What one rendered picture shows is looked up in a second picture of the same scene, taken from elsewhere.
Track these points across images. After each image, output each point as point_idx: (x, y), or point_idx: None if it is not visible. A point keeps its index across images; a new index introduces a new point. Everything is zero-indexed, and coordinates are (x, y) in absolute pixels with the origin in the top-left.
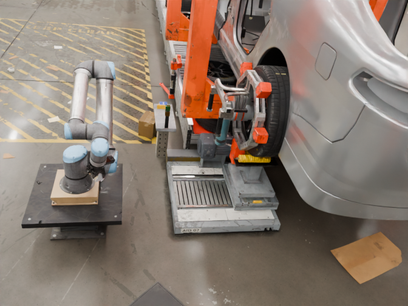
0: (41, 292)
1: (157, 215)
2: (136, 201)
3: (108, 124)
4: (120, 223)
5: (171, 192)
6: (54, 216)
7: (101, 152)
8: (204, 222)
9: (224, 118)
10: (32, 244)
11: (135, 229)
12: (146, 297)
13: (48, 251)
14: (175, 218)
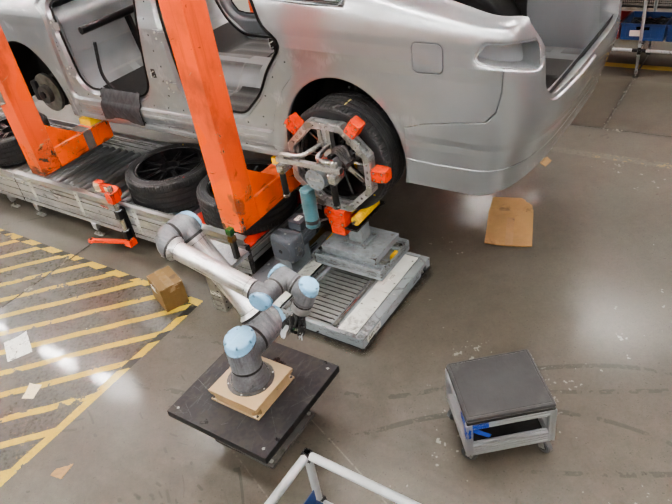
0: (345, 502)
1: (323, 353)
2: None
3: None
4: (338, 370)
5: (307, 320)
6: (279, 423)
7: (317, 288)
8: (376, 313)
9: (323, 187)
10: (263, 490)
11: None
12: (459, 379)
13: None
14: (349, 334)
